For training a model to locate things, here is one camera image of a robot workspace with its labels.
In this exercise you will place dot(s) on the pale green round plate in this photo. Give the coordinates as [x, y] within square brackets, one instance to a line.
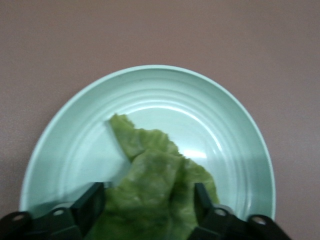
[200, 105]

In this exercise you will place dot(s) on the green lettuce leaf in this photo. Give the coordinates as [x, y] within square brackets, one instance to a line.
[155, 180]

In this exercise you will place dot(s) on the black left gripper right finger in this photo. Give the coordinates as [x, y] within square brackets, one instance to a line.
[207, 210]

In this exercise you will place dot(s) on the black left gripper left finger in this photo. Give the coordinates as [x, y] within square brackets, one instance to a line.
[85, 207]

